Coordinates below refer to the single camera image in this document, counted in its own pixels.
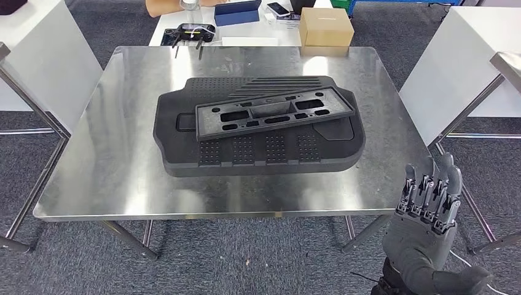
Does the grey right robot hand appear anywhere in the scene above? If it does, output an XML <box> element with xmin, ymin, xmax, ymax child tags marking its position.
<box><xmin>382</xmin><ymin>152</ymin><xmax>495</xmax><ymax>295</ymax></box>

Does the black plastic frame part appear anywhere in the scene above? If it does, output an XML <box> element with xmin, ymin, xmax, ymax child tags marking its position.
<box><xmin>195</xmin><ymin>85</ymin><xmax>356</xmax><ymax>143</ymax></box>

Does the steel workbench table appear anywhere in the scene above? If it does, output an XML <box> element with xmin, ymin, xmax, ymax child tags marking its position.
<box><xmin>33</xmin><ymin>45</ymin><xmax>431</xmax><ymax>261</ymax></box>

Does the brown cardboard box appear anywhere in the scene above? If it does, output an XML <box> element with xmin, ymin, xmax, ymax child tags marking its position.
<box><xmin>299</xmin><ymin>7</ymin><xmax>355</xmax><ymax>47</ymax></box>

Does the green plastic crate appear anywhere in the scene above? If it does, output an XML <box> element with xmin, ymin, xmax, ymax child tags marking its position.
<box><xmin>329</xmin><ymin>0</ymin><xmax>355</xmax><ymax>13</ymax></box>

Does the black foam engine cover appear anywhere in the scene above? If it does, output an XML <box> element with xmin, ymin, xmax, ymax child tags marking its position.
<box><xmin>152</xmin><ymin>76</ymin><xmax>366</xmax><ymax>178</ymax></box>

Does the printed white packet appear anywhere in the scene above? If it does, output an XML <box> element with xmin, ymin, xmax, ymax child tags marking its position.
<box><xmin>276</xmin><ymin>15</ymin><xmax>302</xmax><ymax>30</ymax></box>

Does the long white box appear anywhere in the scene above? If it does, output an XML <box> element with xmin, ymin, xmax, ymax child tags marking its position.
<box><xmin>221</xmin><ymin>36</ymin><xmax>280</xmax><ymax>47</ymax></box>

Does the black box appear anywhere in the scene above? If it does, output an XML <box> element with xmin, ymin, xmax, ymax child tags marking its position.
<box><xmin>289</xmin><ymin>0</ymin><xmax>318</xmax><ymax>15</ymax></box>

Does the white desk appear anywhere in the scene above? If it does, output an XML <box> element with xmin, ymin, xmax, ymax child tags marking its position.
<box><xmin>148</xmin><ymin>0</ymin><xmax>335</xmax><ymax>47</ymax></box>

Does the black smartphone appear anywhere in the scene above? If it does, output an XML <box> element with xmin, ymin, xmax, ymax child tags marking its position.
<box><xmin>266</xmin><ymin>2</ymin><xmax>291</xmax><ymax>18</ymax></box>

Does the blue folding case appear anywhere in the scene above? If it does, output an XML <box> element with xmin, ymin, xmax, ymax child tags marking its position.
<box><xmin>214</xmin><ymin>0</ymin><xmax>262</xmax><ymax>27</ymax></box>

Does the black controller with antennas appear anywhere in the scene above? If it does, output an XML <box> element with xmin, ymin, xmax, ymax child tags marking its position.
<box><xmin>160</xmin><ymin>23</ymin><xmax>216</xmax><ymax>50</ymax></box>

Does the person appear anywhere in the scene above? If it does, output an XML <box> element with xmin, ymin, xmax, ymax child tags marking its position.
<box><xmin>145</xmin><ymin>0</ymin><xmax>229</xmax><ymax>18</ymax></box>

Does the black foam block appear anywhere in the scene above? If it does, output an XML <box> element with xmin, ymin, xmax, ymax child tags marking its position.
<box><xmin>0</xmin><ymin>0</ymin><xmax>28</xmax><ymax>16</ymax></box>

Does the white power cable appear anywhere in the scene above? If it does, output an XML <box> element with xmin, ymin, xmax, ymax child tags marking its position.
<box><xmin>447</xmin><ymin>249</ymin><xmax>511</xmax><ymax>295</ymax></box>

